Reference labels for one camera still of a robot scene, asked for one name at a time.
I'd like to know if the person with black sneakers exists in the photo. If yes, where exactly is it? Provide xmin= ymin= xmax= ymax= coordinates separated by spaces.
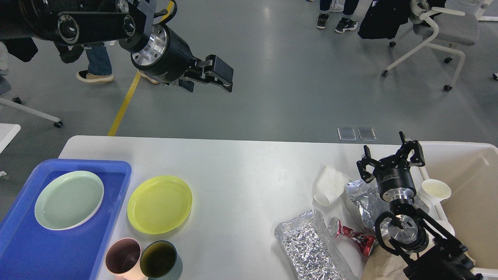
xmin=316 ymin=0 xmax=360 ymax=34

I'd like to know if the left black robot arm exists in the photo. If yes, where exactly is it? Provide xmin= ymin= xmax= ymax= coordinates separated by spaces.
xmin=1 ymin=0 xmax=233 ymax=92

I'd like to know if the black jacket left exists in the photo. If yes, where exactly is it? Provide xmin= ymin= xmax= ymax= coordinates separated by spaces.
xmin=1 ymin=38 xmax=39 ymax=62

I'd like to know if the silver foil bag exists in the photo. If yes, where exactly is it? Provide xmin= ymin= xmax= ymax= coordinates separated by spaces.
xmin=342 ymin=179 xmax=428 ymax=234
xmin=274 ymin=209 xmax=358 ymax=280

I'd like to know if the white paper cup lying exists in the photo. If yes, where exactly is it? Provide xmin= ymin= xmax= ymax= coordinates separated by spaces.
xmin=313 ymin=166 xmax=352 ymax=207

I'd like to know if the silver foil bag rear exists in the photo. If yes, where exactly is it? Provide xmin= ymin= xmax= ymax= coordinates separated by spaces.
xmin=342 ymin=179 xmax=428 ymax=234

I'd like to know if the white paper cup upright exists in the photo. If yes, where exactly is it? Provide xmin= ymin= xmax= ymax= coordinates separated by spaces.
xmin=417 ymin=179 xmax=452 ymax=206

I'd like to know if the pink cup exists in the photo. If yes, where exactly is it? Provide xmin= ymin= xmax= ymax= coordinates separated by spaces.
xmin=104 ymin=238 xmax=147 ymax=280

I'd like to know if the office chair left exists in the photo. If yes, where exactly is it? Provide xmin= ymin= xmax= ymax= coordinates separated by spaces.
xmin=0 ymin=76 xmax=63 ymax=128

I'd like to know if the dark teal cup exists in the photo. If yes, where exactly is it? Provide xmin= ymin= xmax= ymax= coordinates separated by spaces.
xmin=140 ymin=240 xmax=183 ymax=280

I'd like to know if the brown paper bag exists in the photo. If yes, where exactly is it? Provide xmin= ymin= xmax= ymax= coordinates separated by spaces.
xmin=360 ymin=245 xmax=407 ymax=280

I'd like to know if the person in blue jeans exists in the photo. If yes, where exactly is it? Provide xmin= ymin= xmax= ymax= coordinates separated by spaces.
xmin=76 ymin=45 xmax=160 ymax=85

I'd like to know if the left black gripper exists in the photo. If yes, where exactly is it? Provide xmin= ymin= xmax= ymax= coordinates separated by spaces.
xmin=130 ymin=24 xmax=234 ymax=93

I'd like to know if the white side table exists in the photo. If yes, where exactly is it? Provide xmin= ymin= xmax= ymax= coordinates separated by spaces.
xmin=0 ymin=123 xmax=21 ymax=153

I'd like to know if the yellow plastic plate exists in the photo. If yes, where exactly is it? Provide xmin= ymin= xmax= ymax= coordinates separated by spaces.
xmin=127 ymin=175 xmax=193 ymax=235

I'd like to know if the blue plastic tray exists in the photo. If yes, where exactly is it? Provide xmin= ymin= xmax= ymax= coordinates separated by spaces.
xmin=0 ymin=158 xmax=132 ymax=280

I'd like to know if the beige plastic bin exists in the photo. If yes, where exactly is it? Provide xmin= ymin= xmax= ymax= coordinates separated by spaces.
xmin=421 ymin=141 xmax=498 ymax=280

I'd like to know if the floor socket plate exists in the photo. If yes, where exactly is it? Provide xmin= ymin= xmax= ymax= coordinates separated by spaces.
xmin=357 ymin=127 xmax=377 ymax=141
xmin=337 ymin=127 xmax=356 ymax=141

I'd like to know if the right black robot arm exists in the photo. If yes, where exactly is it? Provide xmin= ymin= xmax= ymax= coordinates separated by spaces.
xmin=356 ymin=131 xmax=483 ymax=280

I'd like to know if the floor socket plate left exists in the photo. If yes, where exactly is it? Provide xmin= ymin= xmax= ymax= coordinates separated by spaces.
xmin=337 ymin=127 xmax=356 ymax=141

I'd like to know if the crushed red soda can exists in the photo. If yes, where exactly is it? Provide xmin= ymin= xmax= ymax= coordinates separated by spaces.
xmin=328 ymin=217 xmax=377 ymax=257

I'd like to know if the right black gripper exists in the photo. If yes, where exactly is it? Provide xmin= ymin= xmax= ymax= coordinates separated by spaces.
xmin=356 ymin=131 xmax=425 ymax=202

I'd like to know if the floor socket plate right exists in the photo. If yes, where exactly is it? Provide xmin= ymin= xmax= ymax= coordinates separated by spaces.
xmin=357 ymin=127 xmax=377 ymax=141

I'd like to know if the pale green plate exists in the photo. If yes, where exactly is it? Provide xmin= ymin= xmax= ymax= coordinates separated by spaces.
xmin=34 ymin=171 xmax=105 ymax=231

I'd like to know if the white office chair right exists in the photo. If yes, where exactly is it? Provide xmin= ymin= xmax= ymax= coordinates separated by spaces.
xmin=381 ymin=0 xmax=479 ymax=91

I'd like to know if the silver foil bag front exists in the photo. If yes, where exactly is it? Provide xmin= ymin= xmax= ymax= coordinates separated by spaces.
xmin=274 ymin=209 xmax=358 ymax=280

